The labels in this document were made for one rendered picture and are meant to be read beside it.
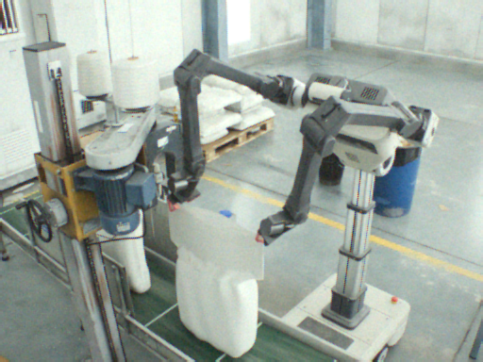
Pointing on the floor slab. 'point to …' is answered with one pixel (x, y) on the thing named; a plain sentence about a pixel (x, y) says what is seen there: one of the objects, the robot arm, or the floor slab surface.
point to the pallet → (235, 139)
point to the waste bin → (397, 183)
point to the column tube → (91, 316)
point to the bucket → (331, 170)
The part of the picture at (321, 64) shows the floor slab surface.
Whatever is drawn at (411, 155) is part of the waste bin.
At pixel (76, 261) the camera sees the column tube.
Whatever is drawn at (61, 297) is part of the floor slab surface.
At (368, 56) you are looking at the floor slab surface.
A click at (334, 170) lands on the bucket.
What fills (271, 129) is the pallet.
